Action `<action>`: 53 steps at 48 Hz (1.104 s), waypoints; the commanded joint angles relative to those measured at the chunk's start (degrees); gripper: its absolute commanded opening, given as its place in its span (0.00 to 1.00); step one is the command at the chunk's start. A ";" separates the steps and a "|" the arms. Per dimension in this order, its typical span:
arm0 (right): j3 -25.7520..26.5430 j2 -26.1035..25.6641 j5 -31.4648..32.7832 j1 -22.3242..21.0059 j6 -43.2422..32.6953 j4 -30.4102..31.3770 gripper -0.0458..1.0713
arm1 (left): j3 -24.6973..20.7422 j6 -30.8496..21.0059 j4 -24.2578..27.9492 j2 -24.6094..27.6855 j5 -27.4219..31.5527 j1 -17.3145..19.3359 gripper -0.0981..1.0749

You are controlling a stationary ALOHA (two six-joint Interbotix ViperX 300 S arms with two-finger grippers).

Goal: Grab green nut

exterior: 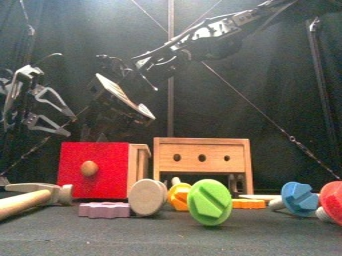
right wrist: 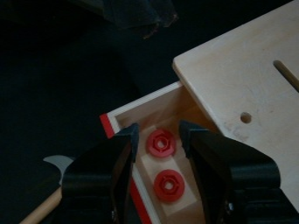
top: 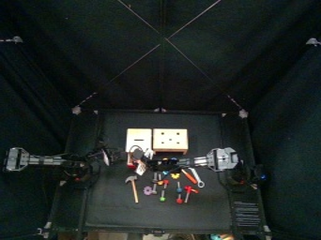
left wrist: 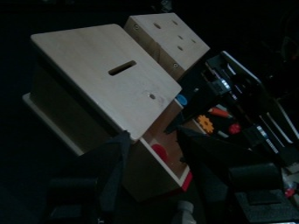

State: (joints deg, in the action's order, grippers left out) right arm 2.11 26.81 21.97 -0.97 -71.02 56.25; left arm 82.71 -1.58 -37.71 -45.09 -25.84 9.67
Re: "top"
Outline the grey toy screw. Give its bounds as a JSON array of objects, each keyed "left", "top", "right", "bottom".
[{"left": 149, "top": 172, "right": 159, "bottom": 195}]

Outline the small wooden box with slot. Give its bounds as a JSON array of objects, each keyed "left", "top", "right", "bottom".
[{"left": 125, "top": 127, "right": 152, "bottom": 155}]

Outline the toy hammer with wooden handle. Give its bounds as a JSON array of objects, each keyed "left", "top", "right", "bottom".
[{"left": 124, "top": 174, "right": 140, "bottom": 204}]

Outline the white toy wrench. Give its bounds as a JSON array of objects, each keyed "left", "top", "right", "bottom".
[{"left": 187, "top": 167, "right": 207, "bottom": 189}]

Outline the wide wooden box with holes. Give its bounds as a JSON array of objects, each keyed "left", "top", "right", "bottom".
[{"left": 151, "top": 127, "right": 190, "bottom": 156}]

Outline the orange toy screwdriver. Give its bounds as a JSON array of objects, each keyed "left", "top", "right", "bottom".
[{"left": 179, "top": 168, "right": 199, "bottom": 186}]

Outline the red toy T bolt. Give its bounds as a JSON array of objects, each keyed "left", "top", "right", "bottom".
[{"left": 183, "top": 185, "right": 200, "bottom": 203}]

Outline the orange red toy bolt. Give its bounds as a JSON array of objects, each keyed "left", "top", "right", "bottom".
[{"left": 156, "top": 178, "right": 171, "bottom": 190}]

